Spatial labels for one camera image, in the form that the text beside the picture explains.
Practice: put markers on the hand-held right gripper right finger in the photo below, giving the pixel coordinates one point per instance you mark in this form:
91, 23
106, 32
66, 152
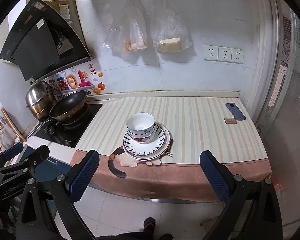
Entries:
215, 177

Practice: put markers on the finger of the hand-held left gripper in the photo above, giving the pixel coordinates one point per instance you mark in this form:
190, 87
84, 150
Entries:
38, 155
13, 150

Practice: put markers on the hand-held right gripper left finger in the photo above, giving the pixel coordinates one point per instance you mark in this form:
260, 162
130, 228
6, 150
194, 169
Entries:
85, 175

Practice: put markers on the white plate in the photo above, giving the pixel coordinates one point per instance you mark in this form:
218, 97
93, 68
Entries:
150, 158
167, 140

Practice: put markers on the blue leaf pattern plate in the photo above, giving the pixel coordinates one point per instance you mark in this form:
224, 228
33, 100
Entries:
158, 142

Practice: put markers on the floral bowl with blue rim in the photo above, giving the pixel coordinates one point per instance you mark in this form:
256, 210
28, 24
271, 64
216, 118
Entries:
142, 138

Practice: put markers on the white spotted bowl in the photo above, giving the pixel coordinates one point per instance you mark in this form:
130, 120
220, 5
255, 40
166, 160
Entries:
140, 121

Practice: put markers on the blue cabinet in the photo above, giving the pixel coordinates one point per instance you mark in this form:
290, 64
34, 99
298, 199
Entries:
52, 170

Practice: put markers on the wooden stick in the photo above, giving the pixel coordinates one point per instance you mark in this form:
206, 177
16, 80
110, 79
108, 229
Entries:
11, 125

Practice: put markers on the black gas stove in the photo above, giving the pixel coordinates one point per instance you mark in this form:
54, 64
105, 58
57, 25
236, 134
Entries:
65, 137

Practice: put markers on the steel steamer pot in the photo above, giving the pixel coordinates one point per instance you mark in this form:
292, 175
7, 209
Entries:
37, 97

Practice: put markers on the black wok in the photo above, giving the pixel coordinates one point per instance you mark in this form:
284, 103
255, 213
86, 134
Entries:
70, 105

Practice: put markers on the small brown card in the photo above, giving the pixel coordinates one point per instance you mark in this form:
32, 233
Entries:
230, 120

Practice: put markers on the striped tablecloth with cat print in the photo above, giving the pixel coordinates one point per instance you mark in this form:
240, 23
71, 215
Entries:
190, 120

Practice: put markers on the dark blue smartphone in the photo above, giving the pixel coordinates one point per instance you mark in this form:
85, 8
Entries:
235, 111

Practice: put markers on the person's slipper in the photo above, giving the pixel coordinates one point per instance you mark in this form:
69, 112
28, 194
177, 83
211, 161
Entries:
149, 225

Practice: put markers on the black range hood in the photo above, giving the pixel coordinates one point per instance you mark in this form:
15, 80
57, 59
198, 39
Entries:
32, 45

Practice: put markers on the white food block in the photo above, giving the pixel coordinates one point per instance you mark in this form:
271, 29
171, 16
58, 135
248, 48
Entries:
170, 44

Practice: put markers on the clear plastic bag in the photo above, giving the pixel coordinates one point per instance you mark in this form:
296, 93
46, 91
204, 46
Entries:
115, 36
170, 22
138, 30

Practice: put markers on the window with blinds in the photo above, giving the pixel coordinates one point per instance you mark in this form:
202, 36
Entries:
290, 55

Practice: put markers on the colourful lettering wall sticker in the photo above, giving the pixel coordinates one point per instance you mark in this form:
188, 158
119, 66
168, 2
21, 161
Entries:
72, 81

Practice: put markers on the orange fruit wall sticker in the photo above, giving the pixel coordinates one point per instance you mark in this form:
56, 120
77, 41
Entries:
101, 86

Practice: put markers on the white wall socket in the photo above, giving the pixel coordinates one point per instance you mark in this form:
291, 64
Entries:
225, 54
237, 55
210, 52

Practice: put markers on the steel duct cover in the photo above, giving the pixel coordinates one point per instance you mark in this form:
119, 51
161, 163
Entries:
67, 12

